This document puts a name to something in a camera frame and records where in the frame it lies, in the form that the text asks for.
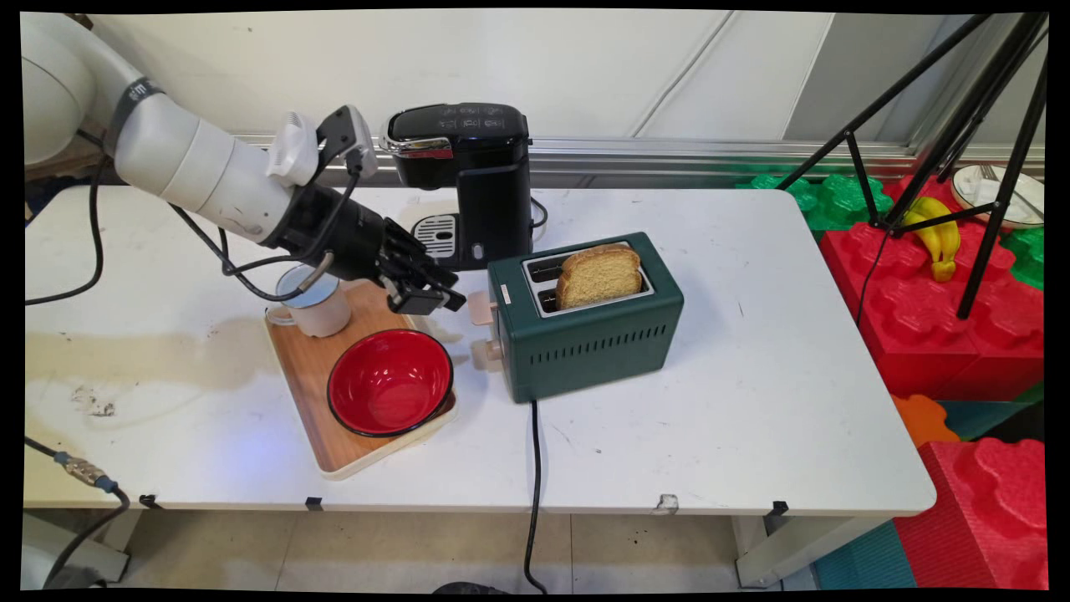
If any brown toast bread slice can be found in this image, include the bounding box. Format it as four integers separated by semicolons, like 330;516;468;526
555;242;644;312

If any silver fork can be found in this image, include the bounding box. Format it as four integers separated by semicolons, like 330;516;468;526
979;164;1042;220

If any wide green foam block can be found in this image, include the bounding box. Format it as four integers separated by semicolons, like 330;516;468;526
735;172;896;233

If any yellow banana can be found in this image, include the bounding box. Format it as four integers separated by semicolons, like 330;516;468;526
900;196;963;283

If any cable with metal connector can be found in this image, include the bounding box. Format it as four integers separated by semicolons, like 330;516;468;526
24;435;135;591

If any wooden serving tray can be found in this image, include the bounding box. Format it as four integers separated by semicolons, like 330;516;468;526
263;280;458;482

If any narrow green foam block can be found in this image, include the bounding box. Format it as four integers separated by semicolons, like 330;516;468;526
998;224;1047;292

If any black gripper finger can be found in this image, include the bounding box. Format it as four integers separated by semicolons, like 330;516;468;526
380;263;446;318
385;218;469;313

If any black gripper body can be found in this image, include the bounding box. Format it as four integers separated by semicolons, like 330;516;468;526
264;186;400;283

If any black coffee machine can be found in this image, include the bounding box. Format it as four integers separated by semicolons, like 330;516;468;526
380;102;549;273

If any small red foam block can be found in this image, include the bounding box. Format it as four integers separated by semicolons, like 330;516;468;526
892;438;1051;591

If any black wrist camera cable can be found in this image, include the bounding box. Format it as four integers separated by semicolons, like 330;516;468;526
167;149;365;304

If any aluminium wall rail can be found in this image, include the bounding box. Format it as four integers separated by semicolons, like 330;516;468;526
230;132;1047;181

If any green two-slot toaster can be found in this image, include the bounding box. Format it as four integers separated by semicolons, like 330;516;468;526
467;232;685;406

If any white plate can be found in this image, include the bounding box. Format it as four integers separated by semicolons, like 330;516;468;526
950;163;1047;230

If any black tripod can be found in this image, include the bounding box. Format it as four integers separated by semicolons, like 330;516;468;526
776;12;1051;321

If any orange foam block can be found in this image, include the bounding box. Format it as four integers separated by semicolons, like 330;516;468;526
889;393;963;449

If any large red foam block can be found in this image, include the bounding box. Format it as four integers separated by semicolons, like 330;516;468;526
817;174;1047;403

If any thin black tripod cable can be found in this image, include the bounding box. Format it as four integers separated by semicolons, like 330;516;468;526
853;227;892;329

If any red bowl black rim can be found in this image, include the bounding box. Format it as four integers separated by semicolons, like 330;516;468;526
326;328;455;439

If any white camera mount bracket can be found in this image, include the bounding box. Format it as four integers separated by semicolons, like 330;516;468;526
265;111;321;187

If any white enamel mug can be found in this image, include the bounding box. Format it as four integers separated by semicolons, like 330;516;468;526
265;265;353;339

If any teal foam floor mat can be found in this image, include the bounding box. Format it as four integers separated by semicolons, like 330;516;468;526
813;518;920;591

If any brown cardboard box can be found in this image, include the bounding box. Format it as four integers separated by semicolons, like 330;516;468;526
24;134;118;185

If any white table leg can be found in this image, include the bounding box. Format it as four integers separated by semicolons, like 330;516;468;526
734;512;889;589

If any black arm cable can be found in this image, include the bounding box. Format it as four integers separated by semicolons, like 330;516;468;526
25;127;114;307

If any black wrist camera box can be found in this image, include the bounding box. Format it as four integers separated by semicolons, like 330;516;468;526
315;104;380;177

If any black toaster power cord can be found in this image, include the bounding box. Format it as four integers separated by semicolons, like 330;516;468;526
522;400;549;594

